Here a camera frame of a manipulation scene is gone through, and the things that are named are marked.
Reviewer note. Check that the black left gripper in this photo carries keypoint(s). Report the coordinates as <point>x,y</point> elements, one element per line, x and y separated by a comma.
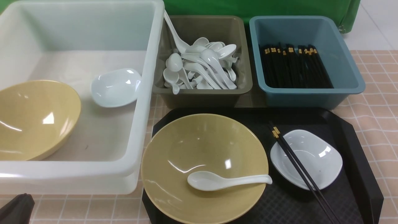
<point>18,210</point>

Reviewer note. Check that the white soup spoon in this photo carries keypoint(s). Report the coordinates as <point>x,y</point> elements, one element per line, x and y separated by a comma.
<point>209,181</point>

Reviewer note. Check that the yellow noodle bowl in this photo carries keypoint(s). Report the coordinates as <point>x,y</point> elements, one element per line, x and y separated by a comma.
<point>203,142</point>

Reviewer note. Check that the black chopstick gold band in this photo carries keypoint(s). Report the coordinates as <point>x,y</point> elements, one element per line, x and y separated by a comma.
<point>312,186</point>

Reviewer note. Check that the white square side dish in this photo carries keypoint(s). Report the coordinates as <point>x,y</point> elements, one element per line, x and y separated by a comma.
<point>321,160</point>

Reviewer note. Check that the yellow bowl in tub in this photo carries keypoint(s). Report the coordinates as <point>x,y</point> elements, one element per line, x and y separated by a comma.
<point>37,117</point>

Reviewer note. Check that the white dish in tub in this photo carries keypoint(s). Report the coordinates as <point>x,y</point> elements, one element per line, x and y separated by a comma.
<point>116,88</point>

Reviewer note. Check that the large white plastic tub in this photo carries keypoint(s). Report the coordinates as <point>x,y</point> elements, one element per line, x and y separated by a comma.
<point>72,42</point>

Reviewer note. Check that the long white spoon leaning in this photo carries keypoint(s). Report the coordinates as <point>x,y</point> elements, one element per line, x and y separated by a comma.
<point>180,44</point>

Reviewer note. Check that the pile of white spoons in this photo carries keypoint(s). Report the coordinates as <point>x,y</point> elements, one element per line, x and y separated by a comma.
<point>203,65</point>

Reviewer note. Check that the olive plastic spoon bin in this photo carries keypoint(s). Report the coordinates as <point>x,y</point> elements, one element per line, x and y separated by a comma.
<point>227,29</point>

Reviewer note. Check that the bundle of black chopsticks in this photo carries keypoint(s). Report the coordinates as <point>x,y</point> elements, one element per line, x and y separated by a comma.
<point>293,67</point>

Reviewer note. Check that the black serving tray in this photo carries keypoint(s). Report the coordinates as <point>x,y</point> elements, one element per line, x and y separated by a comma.
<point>355,195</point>

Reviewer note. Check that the blue plastic chopstick bin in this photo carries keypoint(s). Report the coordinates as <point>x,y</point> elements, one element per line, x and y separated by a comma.
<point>321,32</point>

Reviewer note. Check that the pink checkered tablecloth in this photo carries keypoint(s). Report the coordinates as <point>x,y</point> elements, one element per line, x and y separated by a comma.
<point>373,114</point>

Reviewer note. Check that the green cloth backdrop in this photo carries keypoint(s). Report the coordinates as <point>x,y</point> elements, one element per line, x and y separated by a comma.
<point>342,12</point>

